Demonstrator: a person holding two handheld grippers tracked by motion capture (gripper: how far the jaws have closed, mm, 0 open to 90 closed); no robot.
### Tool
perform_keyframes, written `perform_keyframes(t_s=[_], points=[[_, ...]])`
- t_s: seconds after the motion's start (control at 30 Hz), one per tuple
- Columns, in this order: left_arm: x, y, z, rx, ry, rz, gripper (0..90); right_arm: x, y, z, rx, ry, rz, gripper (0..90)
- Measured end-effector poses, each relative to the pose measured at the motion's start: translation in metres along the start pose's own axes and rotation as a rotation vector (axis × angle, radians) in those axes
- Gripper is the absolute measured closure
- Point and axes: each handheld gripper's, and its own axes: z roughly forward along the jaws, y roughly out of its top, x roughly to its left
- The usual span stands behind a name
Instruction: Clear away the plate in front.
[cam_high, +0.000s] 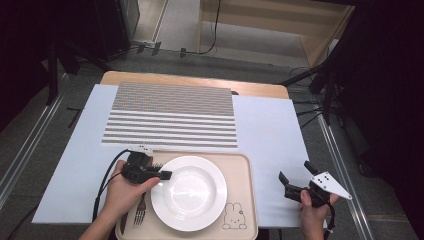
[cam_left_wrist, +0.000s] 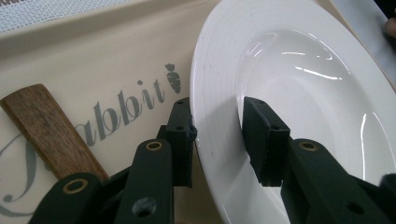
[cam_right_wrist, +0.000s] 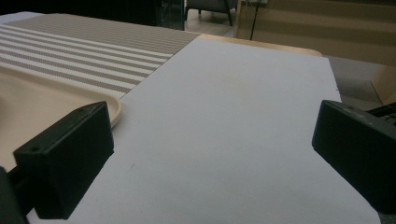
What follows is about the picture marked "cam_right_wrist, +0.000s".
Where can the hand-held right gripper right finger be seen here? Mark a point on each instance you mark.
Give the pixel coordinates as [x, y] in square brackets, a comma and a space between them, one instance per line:
[355, 155]

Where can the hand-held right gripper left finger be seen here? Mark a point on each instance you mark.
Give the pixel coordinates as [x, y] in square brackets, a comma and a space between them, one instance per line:
[62, 161]

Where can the beige tray with rabbit print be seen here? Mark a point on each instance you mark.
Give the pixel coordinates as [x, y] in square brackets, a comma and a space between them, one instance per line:
[37, 105]

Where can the striped grey placemat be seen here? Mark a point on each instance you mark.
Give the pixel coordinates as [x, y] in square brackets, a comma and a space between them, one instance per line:
[93, 46]

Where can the white table cover sheet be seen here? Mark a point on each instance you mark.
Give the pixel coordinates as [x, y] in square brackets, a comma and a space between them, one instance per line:
[218, 124]

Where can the dark cabinet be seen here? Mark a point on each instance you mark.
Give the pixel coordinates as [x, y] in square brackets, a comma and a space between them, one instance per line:
[124, 12]

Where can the grey armchair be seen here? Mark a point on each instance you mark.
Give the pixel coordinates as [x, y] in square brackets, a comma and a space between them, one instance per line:
[211, 4]

